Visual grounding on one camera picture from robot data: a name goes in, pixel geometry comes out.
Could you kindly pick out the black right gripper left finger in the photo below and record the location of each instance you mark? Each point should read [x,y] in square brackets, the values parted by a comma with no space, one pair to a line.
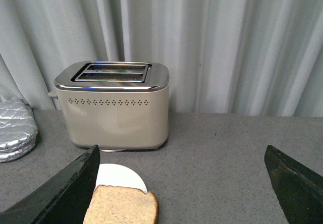
[62,199]

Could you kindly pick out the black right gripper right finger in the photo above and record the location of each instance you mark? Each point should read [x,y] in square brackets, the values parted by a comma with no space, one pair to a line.
[297,188]

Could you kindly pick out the slice of brown bread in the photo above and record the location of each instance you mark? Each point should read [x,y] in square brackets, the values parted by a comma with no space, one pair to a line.
[114,204]

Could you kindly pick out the beige two-slot toaster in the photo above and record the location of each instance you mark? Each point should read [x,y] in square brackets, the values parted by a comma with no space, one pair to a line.
[115,105]

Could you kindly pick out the white round plate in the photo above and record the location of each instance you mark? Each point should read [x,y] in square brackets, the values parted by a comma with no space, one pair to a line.
[110,174]

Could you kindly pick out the lower silver quilted oven mitt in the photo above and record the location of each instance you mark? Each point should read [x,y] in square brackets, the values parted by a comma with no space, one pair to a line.
[12,154]

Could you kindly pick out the silver quilted oven mitt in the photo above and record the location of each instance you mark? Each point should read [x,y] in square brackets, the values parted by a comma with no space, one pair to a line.
[12,154]
[18,127]

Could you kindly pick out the upper silver quilted oven mitt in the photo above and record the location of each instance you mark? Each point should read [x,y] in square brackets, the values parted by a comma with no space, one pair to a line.
[18,127]

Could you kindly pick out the grey curtain backdrop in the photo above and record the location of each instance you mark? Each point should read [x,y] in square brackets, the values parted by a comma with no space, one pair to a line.
[246,57]

